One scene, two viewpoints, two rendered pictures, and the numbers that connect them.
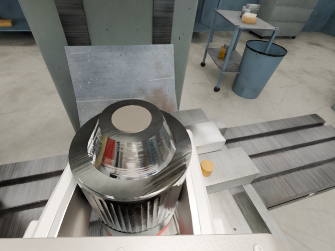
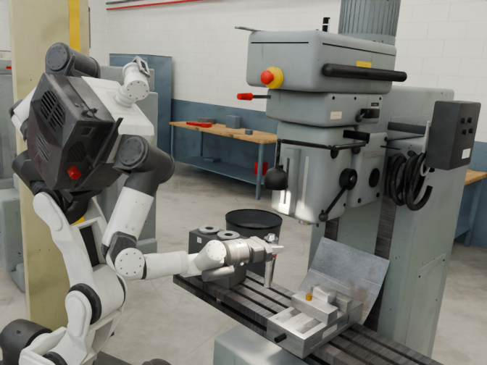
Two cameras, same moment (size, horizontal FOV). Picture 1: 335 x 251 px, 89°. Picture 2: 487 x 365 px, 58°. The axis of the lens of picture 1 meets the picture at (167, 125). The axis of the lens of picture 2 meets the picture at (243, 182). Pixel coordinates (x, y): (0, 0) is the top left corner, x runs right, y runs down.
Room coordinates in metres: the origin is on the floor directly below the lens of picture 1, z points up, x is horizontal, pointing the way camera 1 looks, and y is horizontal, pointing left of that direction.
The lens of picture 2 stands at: (-0.63, -1.17, 1.76)
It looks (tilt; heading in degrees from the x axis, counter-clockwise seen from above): 14 degrees down; 65
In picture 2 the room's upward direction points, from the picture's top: 4 degrees clockwise
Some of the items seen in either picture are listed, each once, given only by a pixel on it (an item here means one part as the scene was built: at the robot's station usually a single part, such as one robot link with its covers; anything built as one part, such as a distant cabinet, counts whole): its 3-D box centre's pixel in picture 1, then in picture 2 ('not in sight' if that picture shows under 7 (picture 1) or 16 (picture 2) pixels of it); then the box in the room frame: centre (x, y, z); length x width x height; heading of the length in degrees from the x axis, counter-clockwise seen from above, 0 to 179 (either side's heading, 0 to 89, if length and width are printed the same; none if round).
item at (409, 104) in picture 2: not in sight; (388, 110); (0.65, 0.21, 1.66); 0.80 x 0.23 x 0.20; 21
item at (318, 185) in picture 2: not in sight; (311, 169); (0.19, 0.03, 1.47); 0.21 x 0.19 x 0.32; 111
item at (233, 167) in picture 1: (212, 172); (314, 306); (0.17, -0.09, 1.03); 0.15 x 0.06 x 0.04; 111
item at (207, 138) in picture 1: (201, 143); (324, 297); (0.22, -0.07, 1.04); 0.06 x 0.05 x 0.06; 111
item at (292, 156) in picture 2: not in sight; (290, 180); (0.08, -0.01, 1.44); 0.04 x 0.04 x 0.21; 21
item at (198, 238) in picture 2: not in sight; (217, 254); (0.01, 0.39, 1.04); 0.22 x 0.12 x 0.20; 120
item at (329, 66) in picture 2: not in sight; (368, 73); (0.27, -0.09, 1.79); 0.45 x 0.04 x 0.04; 21
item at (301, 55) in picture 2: not in sight; (324, 64); (0.20, 0.03, 1.81); 0.47 x 0.26 x 0.16; 21
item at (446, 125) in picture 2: not in sight; (454, 134); (0.58, -0.17, 1.62); 0.20 x 0.09 x 0.21; 21
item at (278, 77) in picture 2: not in sight; (273, 77); (-0.03, -0.05, 1.76); 0.06 x 0.02 x 0.06; 111
